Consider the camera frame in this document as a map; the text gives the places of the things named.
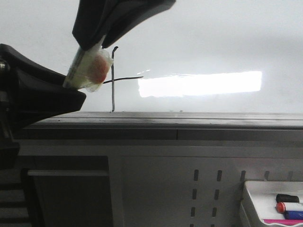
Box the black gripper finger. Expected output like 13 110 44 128
0 44 86 131
72 0 133 50
102 0 175 48

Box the taped orange magnet wrap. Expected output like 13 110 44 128
81 49 114 92

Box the white black whiteboard marker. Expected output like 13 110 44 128
63 35 106 88

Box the grey whiteboard ledge tray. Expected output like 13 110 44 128
14 112 303 142

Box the white marker tray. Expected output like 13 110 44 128
239 181 303 227

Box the black capped marker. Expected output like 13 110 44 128
276 194 300 203

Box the red capped marker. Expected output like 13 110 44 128
276 202 303 213

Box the blue capped marker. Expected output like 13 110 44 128
284 210 303 220

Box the pink white eraser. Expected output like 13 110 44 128
263 219 303 226

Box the dark chair frame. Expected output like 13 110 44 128
0 156 114 227

